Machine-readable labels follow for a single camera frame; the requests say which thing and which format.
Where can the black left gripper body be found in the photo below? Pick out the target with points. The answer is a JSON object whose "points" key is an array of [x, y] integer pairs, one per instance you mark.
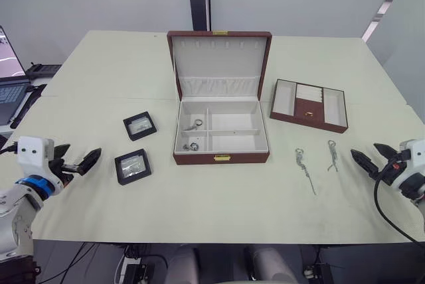
{"points": [[61, 168]]}

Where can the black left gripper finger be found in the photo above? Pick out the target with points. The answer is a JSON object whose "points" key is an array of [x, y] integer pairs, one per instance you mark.
{"points": [[61, 151], [89, 161]]}

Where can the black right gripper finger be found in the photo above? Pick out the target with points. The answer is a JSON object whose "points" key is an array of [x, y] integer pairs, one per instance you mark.
{"points": [[363, 163], [385, 151]]}

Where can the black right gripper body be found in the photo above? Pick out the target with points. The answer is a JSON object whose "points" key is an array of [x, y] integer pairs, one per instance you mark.
{"points": [[390, 171]]}

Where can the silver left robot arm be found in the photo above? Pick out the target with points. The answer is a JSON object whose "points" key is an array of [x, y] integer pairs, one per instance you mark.
{"points": [[20, 211]]}

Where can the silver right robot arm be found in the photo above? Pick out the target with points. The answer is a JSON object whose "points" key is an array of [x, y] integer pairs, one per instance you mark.
{"points": [[416, 204]]}

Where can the black display case clear window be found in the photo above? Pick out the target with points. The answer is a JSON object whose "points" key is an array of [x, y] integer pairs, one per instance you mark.
{"points": [[139, 125], [133, 167]]}

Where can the red-brown jewelry tray insert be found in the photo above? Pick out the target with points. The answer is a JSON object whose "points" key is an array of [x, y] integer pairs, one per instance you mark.
{"points": [[307, 105]]}

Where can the small silver jewelry cluster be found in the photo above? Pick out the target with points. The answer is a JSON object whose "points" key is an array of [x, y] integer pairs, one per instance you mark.
{"points": [[194, 147]]}

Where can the black box under table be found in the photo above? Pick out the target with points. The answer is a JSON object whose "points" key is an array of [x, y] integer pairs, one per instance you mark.
{"points": [[139, 274], [322, 274]]}

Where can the red-brown open jewelry box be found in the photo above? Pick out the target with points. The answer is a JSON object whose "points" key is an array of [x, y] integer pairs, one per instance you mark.
{"points": [[219, 75]]}

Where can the dark grey laptop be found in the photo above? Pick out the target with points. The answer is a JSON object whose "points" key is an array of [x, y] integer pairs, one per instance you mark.
{"points": [[10, 95]]}

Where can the pale green table cloth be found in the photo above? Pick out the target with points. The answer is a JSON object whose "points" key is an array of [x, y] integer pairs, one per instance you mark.
{"points": [[212, 204]]}

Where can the grey rounded shape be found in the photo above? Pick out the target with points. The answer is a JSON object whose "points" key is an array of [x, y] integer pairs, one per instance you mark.
{"points": [[182, 265], [269, 265]]}

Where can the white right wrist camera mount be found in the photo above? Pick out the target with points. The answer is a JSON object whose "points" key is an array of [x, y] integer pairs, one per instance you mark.
{"points": [[411, 161]]}

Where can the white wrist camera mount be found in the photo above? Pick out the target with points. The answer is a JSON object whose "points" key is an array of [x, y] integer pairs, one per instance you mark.
{"points": [[31, 151], [411, 161]]}

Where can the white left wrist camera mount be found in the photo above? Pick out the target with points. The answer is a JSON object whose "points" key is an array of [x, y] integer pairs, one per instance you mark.
{"points": [[31, 151]]}

